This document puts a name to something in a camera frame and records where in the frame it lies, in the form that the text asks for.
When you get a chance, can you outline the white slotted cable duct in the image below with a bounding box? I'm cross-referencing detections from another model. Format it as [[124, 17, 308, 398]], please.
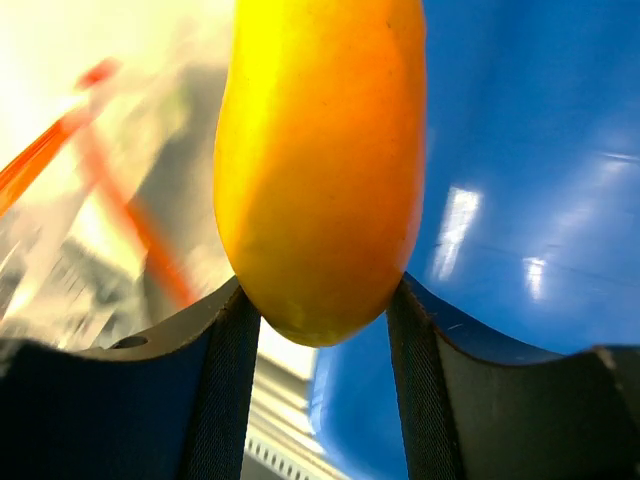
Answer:
[[240, 428, 347, 480]]

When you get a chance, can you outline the blue plastic bin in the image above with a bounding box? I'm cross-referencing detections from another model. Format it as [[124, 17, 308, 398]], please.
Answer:
[[309, 1, 639, 479]]

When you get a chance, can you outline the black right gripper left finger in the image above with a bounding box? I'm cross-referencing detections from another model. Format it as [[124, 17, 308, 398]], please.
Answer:
[[1, 280, 260, 479]]

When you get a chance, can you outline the yellow orange pepper toy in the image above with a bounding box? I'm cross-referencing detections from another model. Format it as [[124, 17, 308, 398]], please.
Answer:
[[213, 1, 427, 347]]

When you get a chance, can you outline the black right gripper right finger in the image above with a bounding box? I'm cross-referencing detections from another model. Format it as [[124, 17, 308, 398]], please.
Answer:
[[387, 275, 639, 479]]

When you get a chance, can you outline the clear zip bag orange zipper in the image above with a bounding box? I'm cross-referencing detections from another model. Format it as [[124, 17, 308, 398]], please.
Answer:
[[1, 60, 232, 351]]

